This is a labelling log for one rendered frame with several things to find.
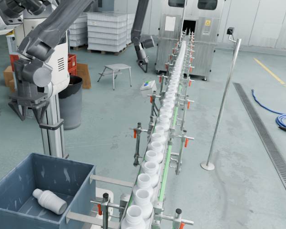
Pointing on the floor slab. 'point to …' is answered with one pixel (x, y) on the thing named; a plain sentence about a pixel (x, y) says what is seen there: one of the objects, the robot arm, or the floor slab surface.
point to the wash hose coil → (280, 118)
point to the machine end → (160, 54)
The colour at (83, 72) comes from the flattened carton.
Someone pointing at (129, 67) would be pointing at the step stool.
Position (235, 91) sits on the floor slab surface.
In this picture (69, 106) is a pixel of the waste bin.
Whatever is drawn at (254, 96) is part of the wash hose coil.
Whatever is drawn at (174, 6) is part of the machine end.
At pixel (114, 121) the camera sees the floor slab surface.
